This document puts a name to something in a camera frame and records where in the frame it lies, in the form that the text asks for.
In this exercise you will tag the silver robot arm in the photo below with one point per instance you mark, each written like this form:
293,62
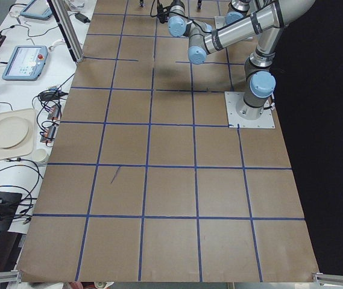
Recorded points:
254,26
237,9

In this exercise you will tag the white paper cup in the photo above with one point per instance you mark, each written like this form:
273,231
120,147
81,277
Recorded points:
40,156

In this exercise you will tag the blue teach pendant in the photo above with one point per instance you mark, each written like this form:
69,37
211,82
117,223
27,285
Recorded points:
26,63
37,9

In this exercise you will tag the black usb adapter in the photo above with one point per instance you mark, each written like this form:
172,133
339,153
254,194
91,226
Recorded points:
51,95

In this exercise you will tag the circuit board upper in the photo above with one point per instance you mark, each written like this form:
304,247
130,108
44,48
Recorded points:
54,112

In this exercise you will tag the black power adapter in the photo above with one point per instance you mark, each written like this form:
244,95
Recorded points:
82,18

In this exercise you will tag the beige round plate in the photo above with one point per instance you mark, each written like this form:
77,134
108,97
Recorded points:
13,130

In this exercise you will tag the circuit board lower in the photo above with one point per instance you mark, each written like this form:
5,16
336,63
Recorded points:
48,134

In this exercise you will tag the beige tray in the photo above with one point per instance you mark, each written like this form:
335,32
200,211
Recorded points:
26,146

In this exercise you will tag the aluminium frame post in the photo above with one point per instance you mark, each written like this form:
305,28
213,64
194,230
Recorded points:
67,30

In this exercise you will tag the brown paper table cover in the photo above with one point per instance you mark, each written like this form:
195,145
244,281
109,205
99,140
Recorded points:
147,182

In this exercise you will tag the aluminium rail bottom right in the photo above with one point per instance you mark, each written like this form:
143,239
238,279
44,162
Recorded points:
328,279

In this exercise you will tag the blue teach pendant far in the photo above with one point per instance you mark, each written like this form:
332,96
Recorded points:
37,9

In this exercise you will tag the circuit board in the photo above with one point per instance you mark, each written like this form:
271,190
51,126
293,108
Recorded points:
48,134
54,112

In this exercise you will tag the blue teach pendant near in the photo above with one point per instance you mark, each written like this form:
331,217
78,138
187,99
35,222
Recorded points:
26,63

